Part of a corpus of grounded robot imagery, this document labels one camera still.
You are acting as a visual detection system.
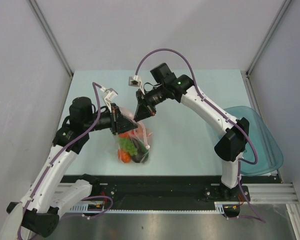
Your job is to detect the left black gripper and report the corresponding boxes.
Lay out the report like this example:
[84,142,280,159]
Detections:
[83,103,138,135]

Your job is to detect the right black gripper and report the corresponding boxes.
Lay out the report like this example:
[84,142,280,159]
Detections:
[133,84,167,123]

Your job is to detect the red toy carrot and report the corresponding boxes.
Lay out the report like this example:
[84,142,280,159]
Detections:
[118,127,147,139]

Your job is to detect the green toy grapes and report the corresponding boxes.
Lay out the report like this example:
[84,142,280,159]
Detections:
[119,138,138,156]

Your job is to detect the clear zip top bag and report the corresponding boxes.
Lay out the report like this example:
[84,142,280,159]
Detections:
[115,121,152,164]

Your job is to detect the orange toy pumpkin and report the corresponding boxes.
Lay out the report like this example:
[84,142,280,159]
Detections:
[117,149,131,164]

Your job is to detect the dark purple toy fruit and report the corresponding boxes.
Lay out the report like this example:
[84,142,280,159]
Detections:
[131,151,149,164]

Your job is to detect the green toy chili pepper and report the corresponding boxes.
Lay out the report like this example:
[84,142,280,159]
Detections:
[132,138,147,153]

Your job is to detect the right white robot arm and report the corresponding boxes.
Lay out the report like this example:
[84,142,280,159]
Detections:
[128,63,250,201]

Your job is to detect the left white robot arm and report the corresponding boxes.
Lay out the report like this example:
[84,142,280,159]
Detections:
[0,96,138,240]

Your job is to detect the blue plastic food tray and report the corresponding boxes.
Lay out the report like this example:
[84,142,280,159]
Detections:
[206,105,284,177]

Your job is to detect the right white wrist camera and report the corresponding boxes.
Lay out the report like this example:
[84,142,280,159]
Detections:
[128,75,145,94]

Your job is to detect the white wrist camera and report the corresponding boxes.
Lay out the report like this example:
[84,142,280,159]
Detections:
[101,86,118,112]
[128,75,145,94]

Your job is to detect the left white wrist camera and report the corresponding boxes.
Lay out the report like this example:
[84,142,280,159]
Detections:
[101,86,118,112]

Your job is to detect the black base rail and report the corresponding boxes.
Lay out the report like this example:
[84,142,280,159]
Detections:
[53,174,283,217]

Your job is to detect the white slotted cable duct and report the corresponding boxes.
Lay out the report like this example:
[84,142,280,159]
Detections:
[67,202,225,215]

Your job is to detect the aluminium frame profile right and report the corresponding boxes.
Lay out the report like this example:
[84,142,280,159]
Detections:
[241,70,300,240]

